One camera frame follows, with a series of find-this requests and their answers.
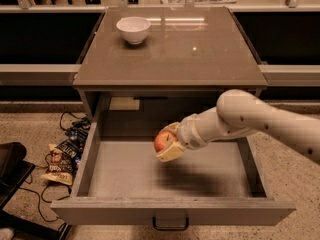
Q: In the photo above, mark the grey rail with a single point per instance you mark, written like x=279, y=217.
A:
x=291, y=75
x=38, y=74

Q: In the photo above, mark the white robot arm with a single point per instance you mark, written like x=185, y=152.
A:
x=237, y=114

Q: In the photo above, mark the black drawer handle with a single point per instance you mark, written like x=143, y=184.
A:
x=167, y=225

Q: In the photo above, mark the grey cabinet with glossy top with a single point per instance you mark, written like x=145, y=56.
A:
x=187, y=51

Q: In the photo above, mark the grey rail right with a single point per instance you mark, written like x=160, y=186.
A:
x=291, y=75

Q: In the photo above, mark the orange snack bag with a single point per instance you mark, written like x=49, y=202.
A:
x=60, y=167

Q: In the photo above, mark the grey rail left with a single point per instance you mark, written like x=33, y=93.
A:
x=38, y=74

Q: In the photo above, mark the dark snack bag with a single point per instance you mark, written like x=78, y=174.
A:
x=75, y=142

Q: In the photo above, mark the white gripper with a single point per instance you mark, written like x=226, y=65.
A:
x=187, y=133

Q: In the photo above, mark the red apple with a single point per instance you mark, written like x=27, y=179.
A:
x=162, y=140

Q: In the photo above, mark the white label inside cabinet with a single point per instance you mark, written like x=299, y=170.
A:
x=124, y=104

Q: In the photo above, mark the white ceramic bowl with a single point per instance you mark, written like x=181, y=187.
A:
x=134, y=30

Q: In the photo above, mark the grey open top drawer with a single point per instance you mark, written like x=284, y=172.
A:
x=121, y=182

